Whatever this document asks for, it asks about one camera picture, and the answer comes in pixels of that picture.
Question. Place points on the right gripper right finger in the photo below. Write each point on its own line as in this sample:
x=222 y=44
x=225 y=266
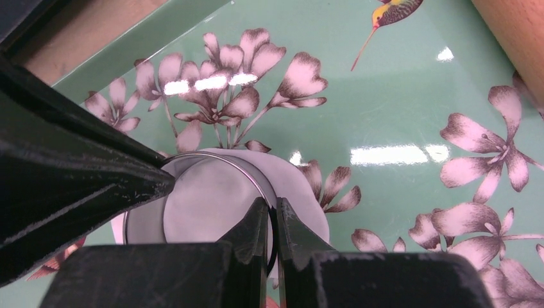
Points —
x=313 y=274

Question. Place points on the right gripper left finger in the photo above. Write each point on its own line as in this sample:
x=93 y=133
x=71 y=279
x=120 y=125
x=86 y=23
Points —
x=230 y=272

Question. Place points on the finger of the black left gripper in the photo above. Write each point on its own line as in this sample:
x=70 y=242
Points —
x=64 y=173

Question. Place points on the green floral tray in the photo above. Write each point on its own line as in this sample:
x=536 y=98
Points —
x=413 y=129

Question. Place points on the wooden dough roller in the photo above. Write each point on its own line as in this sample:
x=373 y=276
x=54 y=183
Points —
x=518 y=27

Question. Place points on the black plastic tray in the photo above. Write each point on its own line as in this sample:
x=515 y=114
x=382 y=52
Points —
x=21 y=20

